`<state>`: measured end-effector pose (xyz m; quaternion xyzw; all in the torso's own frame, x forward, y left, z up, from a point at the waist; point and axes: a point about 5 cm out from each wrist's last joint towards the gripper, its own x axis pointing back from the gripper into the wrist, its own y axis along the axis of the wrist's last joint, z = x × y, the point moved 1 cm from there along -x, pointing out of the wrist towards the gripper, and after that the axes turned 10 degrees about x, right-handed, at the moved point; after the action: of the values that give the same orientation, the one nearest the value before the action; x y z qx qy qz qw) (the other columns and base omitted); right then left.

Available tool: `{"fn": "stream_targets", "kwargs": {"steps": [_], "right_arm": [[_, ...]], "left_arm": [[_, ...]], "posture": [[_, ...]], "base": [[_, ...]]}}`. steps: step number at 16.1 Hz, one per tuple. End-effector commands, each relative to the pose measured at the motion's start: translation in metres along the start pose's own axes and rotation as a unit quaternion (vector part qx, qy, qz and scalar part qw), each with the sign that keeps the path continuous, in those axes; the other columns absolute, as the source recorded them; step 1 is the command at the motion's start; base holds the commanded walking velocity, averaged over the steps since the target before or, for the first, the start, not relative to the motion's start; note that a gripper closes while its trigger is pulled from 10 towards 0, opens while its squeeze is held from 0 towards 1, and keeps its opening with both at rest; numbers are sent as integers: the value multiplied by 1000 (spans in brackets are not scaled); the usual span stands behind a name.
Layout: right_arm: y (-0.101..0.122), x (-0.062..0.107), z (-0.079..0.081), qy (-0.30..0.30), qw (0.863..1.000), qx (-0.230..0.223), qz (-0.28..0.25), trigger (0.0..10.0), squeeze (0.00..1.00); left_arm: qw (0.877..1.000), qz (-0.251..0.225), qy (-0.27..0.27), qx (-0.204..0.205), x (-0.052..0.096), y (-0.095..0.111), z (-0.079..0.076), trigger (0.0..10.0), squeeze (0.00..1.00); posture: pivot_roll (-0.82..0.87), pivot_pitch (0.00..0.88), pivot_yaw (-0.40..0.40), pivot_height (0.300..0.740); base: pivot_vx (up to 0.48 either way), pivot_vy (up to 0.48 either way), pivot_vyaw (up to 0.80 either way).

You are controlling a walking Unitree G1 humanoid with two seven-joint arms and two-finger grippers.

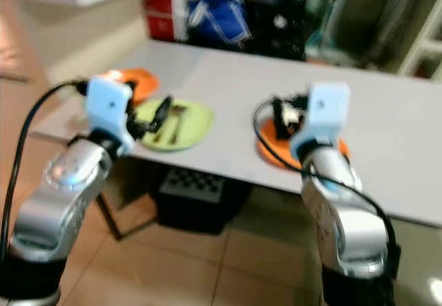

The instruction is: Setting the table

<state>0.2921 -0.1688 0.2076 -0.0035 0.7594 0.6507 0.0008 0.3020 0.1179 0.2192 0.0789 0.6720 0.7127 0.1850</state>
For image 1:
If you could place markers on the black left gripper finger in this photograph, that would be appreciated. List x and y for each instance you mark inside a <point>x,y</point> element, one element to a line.
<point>163,112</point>

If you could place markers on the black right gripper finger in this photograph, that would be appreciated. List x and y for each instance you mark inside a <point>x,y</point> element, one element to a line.
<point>277,116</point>

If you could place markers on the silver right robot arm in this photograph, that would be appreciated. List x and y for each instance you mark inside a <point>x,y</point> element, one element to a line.
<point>345,216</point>

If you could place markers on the fork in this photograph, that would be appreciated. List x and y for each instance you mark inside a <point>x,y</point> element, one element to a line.
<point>175,126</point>

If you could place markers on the small orange plate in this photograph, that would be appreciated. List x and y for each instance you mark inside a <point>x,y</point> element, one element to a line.
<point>143,85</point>

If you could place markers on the green plate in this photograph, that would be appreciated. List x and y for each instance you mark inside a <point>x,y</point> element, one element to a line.
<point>197,123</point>

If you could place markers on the large orange plate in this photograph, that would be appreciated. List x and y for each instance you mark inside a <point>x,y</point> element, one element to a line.
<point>273,152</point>

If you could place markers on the black appliance with lights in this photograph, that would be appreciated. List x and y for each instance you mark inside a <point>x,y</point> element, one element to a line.
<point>276,19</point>

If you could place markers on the black crate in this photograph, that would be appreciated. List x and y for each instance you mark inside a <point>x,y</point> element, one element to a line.
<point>200,199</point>

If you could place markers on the black table leg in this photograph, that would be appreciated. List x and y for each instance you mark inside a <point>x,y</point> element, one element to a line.
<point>108,216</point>

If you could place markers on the red box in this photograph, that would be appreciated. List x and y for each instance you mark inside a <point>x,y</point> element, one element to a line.
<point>163,12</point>

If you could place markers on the blue bag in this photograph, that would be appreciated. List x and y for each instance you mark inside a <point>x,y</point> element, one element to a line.
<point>219,17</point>

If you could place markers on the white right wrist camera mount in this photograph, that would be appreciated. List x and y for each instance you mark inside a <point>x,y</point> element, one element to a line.
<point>326,116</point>

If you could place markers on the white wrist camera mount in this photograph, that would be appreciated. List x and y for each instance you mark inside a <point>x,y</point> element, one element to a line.
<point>326,116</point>
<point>109,112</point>

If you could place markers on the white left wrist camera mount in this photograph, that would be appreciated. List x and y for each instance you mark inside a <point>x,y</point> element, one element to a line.
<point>109,112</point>

